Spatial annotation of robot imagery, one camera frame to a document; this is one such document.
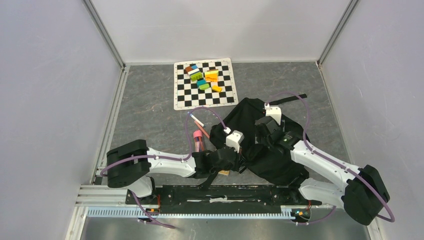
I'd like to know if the light green toy block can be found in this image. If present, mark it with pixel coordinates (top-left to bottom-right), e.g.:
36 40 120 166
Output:
198 83 210 91

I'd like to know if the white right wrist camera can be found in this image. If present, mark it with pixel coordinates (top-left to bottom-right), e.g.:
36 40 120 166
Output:
264 103 282 126

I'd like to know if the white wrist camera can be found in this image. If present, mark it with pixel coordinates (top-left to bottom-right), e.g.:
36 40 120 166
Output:
223 126 245 153
264 103 282 126

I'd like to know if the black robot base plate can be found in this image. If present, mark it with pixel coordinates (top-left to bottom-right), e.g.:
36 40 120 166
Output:
139 184 322 214

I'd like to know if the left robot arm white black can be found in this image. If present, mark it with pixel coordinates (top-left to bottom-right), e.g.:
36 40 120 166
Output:
100 139 241 204

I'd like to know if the pink lid marker case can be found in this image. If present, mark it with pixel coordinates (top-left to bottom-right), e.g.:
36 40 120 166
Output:
193 129 205 152

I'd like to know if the red pencil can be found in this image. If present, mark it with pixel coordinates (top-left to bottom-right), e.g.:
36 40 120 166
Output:
194 121 210 139

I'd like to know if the green toy block stack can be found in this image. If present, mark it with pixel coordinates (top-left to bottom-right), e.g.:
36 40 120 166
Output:
189 72 203 82

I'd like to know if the brown blue white block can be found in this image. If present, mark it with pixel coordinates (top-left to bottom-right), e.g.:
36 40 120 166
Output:
184 65 201 76

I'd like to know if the blue white marker pen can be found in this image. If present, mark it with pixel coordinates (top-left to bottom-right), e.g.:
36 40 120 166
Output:
187 111 205 128

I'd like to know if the black student backpack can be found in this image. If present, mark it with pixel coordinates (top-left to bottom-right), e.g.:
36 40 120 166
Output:
193 97 310 188

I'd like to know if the teal toy block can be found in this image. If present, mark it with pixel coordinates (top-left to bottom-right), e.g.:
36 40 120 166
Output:
196 79 207 87

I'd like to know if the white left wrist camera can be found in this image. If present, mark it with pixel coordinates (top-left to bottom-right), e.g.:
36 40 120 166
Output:
223 126 245 153

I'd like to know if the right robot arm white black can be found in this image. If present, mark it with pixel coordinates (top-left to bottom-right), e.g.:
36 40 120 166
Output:
247 116 391 226

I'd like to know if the black white chessboard mat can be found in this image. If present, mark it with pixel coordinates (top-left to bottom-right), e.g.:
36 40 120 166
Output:
173 58 239 111

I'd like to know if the slotted cable duct rail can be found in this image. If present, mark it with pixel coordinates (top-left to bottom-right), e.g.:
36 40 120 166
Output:
86 206 295 220

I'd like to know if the yellow orange block stack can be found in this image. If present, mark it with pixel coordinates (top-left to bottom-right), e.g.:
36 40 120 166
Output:
204 69 219 82

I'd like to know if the small yellow toy block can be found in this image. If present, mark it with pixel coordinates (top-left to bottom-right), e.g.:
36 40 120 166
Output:
211 85 222 93

